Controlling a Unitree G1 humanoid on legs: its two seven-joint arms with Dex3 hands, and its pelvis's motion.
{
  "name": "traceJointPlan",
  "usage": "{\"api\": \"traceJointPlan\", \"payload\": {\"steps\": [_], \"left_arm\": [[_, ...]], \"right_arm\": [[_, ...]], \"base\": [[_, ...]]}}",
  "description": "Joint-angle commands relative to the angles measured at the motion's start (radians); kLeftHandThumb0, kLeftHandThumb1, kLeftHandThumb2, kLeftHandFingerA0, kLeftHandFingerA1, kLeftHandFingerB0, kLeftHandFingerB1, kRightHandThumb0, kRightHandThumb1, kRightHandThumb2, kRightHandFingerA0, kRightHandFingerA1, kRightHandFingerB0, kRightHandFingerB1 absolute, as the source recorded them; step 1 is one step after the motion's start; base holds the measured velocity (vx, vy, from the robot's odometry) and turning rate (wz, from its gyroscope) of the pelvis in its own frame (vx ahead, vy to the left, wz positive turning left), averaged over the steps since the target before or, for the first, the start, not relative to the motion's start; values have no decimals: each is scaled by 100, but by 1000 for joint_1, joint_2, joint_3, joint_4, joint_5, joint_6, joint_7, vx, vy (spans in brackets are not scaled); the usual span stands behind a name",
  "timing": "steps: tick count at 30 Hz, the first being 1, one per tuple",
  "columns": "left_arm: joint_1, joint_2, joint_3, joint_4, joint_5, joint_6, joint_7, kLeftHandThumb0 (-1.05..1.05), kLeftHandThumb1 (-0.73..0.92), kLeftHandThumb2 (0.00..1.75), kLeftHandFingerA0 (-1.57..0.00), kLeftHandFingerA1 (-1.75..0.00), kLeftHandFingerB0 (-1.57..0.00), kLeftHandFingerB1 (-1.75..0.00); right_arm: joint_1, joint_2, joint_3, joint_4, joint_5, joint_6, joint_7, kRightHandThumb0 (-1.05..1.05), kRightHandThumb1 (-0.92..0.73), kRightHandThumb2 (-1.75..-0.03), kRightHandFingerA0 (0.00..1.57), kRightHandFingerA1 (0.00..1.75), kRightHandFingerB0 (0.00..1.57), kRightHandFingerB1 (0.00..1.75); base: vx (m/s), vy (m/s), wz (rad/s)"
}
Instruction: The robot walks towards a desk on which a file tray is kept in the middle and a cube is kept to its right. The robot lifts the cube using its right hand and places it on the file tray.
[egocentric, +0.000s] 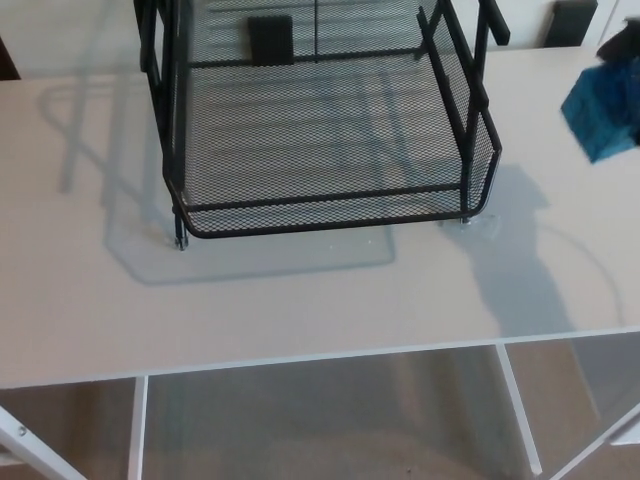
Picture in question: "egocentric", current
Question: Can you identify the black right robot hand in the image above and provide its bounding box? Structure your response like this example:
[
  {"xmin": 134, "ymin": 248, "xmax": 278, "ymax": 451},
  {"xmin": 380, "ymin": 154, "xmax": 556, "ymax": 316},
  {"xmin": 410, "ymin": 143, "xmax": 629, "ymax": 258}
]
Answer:
[{"xmin": 595, "ymin": 19, "xmax": 640, "ymax": 65}]

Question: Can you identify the blue cube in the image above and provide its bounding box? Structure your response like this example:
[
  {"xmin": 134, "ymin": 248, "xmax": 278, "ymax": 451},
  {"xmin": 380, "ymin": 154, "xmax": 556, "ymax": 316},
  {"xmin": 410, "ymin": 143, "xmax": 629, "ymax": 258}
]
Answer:
[{"xmin": 559, "ymin": 58, "xmax": 640, "ymax": 164}]

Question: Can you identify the black mesh file tray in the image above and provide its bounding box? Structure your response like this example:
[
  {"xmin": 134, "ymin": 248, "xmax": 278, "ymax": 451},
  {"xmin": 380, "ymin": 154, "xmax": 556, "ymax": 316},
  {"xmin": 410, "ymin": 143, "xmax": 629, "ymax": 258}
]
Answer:
[{"xmin": 132, "ymin": 0, "xmax": 512, "ymax": 251}]

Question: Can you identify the white desk support panel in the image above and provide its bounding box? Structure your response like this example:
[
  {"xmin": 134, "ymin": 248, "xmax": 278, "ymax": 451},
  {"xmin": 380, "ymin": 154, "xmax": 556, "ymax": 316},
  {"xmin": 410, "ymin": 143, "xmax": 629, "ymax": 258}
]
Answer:
[
  {"xmin": 126, "ymin": 376, "xmax": 150, "ymax": 480},
  {"xmin": 494, "ymin": 341, "xmax": 544, "ymax": 476}
]

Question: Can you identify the white desk leg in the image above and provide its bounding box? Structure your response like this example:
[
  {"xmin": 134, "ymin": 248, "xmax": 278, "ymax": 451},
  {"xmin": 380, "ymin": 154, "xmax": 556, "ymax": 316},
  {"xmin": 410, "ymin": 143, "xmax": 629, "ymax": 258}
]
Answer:
[
  {"xmin": 548, "ymin": 413, "xmax": 640, "ymax": 480},
  {"xmin": 0, "ymin": 403, "xmax": 53, "ymax": 480}
]

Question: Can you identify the black rectangular label plate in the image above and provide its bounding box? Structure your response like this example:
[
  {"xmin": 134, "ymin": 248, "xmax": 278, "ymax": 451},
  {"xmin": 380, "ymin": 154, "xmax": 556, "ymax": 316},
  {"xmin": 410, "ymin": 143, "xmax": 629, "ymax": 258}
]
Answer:
[{"xmin": 247, "ymin": 15, "xmax": 294, "ymax": 67}]

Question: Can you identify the dark brown furniture edge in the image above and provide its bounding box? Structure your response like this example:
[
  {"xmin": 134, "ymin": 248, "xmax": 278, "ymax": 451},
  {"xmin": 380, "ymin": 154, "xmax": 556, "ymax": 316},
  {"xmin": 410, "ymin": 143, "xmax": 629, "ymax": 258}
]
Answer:
[{"xmin": 0, "ymin": 33, "xmax": 22, "ymax": 81}]

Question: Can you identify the dark furniture post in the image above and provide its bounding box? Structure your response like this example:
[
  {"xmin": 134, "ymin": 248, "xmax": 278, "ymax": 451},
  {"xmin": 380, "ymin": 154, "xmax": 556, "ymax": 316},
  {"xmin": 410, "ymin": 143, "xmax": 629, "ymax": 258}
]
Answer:
[{"xmin": 551, "ymin": 0, "xmax": 597, "ymax": 49}]

